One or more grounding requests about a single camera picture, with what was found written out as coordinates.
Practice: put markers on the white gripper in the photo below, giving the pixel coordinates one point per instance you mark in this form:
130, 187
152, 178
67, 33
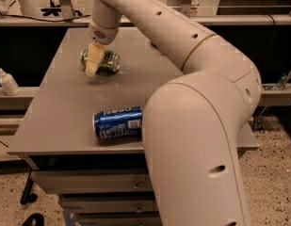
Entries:
103, 34

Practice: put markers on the green soda can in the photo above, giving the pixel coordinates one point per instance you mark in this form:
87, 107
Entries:
110, 62

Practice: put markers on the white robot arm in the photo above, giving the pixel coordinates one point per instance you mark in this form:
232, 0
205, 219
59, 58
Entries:
190, 124

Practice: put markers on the blue Pepsi can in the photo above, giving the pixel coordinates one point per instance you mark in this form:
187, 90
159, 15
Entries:
119, 122

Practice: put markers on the white pump bottle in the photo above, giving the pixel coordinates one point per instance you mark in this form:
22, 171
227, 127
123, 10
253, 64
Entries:
8, 83

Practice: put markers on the grey drawer cabinet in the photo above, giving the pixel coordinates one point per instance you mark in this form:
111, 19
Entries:
57, 131

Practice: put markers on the top grey drawer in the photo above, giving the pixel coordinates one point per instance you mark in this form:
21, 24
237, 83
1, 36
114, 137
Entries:
92, 181

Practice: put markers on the grey drawer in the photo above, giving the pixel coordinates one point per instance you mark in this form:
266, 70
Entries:
92, 181
126, 219
110, 203

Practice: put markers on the middle grey drawer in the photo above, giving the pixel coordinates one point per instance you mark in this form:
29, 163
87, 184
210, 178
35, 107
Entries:
110, 203

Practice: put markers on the black caster wheel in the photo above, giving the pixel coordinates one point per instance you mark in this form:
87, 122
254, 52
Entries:
28, 196

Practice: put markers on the bottom grey drawer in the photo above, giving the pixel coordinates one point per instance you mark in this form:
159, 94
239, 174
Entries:
126, 219

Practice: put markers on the black object on floor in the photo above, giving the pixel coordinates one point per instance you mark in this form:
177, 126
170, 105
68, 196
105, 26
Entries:
35, 219

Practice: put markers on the grey metal bracket left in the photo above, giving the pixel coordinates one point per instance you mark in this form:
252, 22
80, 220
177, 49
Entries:
67, 9

